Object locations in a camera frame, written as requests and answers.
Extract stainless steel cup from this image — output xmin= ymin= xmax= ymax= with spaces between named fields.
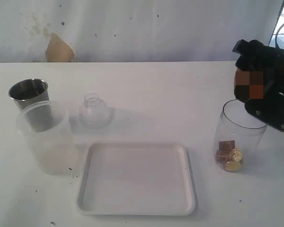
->
xmin=9 ymin=79 xmax=53 ymax=132

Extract clear shaker lid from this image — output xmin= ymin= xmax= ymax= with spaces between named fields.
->
xmin=79 ymin=93 xmax=111 ymax=129

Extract white plastic tray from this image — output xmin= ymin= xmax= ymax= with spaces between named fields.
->
xmin=75 ymin=142 xmax=196 ymax=216

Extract brown wooden cup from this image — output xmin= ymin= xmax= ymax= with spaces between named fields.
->
xmin=234 ymin=69 xmax=264 ymax=102

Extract translucent plastic container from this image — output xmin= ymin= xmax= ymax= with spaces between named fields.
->
xmin=16 ymin=101 xmax=77 ymax=175

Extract chocolate pieces and gold coins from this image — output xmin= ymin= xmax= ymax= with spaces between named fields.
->
xmin=215 ymin=140 xmax=244 ymax=172

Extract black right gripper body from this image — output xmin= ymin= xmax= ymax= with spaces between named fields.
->
xmin=263 ymin=47 xmax=284 ymax=98

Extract clear shaker cup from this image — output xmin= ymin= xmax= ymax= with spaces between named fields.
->
xmin=213 ymin=99 xmax=267 ymax=168

